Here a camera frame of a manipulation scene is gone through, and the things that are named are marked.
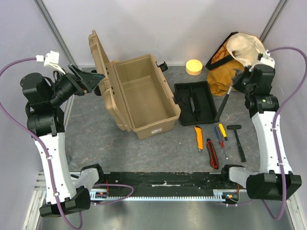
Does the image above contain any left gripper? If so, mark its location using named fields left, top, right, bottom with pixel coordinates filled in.
left=47, top=63, right=105, bottom=105

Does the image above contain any tan plastic tool box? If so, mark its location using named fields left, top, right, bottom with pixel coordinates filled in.
left=88, top=30, right=181, bottom=139

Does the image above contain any black rubber mallet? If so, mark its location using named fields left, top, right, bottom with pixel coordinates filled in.
left=227, top=125, right=247, bottom=162

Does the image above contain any yellow and black screwdriver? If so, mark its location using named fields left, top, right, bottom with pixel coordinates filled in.
left=217, top=123, right=230, bottom=146

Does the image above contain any black tool box tray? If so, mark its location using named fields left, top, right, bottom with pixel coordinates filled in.
left=174, top=81, right=217, bottom=126

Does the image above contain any blue and red screwdriver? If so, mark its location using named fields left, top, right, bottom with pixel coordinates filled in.
left=214, top=126, right=228, bottom=159

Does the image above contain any black handled hammer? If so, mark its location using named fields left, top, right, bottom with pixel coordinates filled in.
left=215, top=69, right=244, bottom=122

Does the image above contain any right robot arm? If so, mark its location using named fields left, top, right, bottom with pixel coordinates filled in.
left=219, top=64, right=302, bottom=201

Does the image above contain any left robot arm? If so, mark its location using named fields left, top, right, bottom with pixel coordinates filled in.
left=20, top=64, right=106, bottom=217

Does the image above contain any yellow and cream tote bag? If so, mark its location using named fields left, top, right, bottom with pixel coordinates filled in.
left=205, top=32, right=266, bottom=96

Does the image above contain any yellow round sponge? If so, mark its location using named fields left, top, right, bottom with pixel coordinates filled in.
left=185, top=59, right=203, bottom=76

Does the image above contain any yellow utility knife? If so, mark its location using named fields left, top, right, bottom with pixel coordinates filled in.
left=194, top=126, right=203, bottom=152

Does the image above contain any red and black utility knife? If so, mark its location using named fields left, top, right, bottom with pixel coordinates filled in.
left=206, top=138, right=219, bottom=170

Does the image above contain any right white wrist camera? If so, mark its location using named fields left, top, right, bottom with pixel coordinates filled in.
left=248, top=50, right=275, bottom=72

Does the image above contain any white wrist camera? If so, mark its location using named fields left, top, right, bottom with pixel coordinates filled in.
left=248, top=50, right=275, bottom=72
left=35, top=50, right=66, bottom=74

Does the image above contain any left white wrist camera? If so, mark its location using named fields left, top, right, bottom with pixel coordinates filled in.
left=35, top=50, right=66, bottom=74

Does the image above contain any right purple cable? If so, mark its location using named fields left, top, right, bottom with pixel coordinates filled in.
left=223, top=46, right=307, bottom=220

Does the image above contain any slotted cable duct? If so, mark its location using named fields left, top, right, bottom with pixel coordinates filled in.
left=90, top=189, right=239, bottom=202

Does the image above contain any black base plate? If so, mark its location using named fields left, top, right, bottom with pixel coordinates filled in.
left=78, top=171, right=250, bottom=197

